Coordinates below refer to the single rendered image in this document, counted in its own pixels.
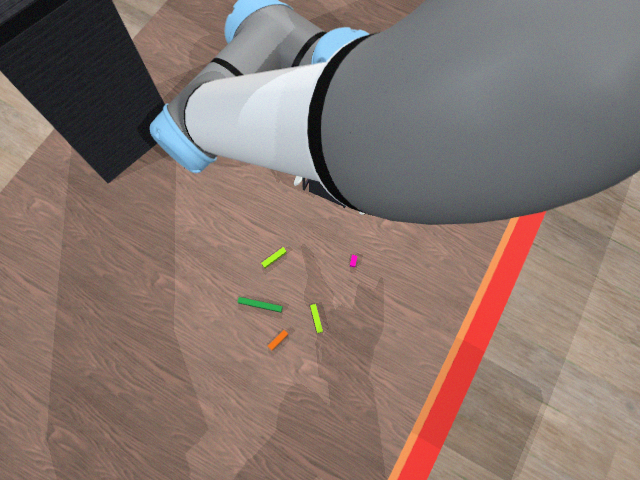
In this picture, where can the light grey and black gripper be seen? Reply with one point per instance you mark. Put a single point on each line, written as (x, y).
(316, 188)

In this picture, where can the orange rod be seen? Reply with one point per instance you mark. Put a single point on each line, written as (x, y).
(278, 339)

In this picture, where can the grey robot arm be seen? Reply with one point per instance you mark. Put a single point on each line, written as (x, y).
(465, 111)

